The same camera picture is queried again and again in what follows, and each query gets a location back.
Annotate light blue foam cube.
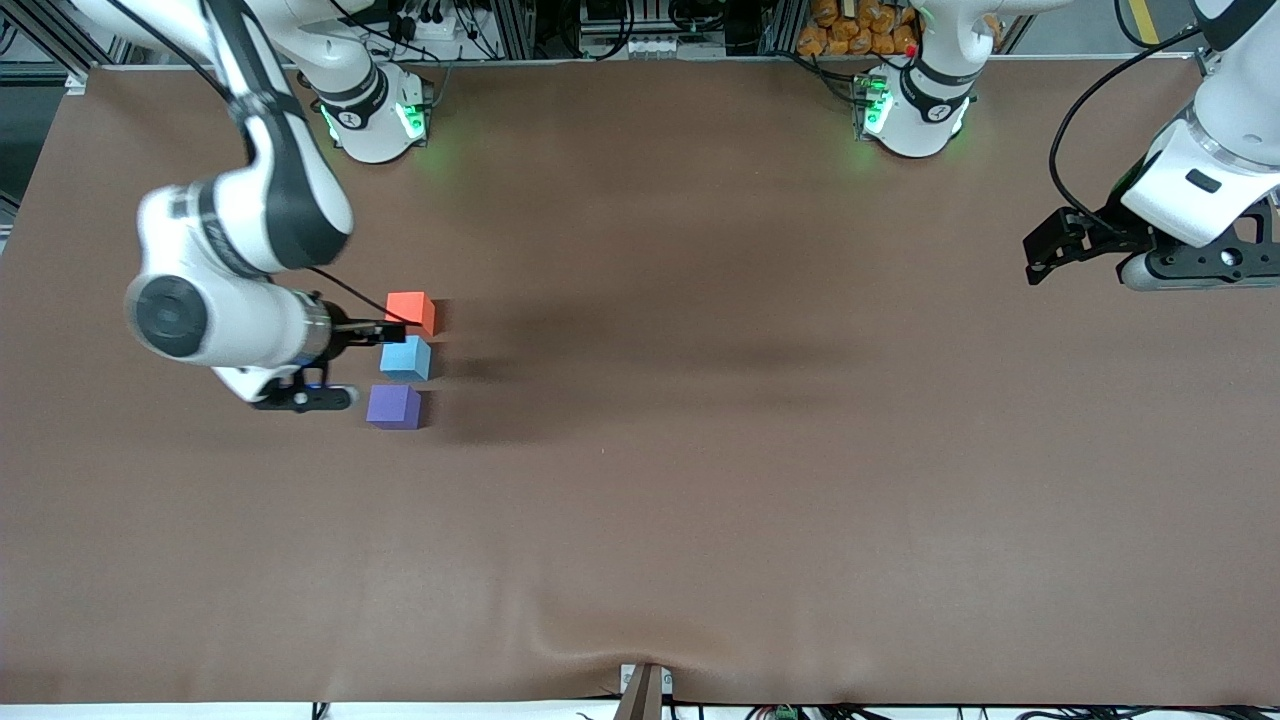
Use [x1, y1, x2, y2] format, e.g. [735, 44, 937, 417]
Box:
[379, 336, 433, 383]

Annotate orange foam cube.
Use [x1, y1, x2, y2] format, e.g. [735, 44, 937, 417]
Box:
[384, 291, 437, 338]

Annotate purple foam cube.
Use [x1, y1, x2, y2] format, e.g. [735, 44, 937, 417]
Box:
[366, 384, 423, 431]

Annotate orange packets heap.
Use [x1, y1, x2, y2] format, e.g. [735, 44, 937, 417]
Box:
[797, 0, 923, 57]

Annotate brown table mat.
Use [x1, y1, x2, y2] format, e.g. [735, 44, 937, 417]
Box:
[0, 55, 1280, 707]

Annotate white power strip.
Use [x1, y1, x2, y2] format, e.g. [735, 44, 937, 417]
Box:
[580, 35, 728, 60]

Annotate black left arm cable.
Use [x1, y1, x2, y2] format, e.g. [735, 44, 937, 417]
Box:
[1048, 22, 1203, 239]

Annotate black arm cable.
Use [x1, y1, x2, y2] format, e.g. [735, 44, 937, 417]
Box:
[98, 0, 413, 327]
[1048, 22, 1203, 239]

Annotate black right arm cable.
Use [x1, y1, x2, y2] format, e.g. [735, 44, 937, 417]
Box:
[98, 0, 413, 327]

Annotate wooden post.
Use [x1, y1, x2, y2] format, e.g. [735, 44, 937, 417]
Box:
[613, 663, 667, 720]

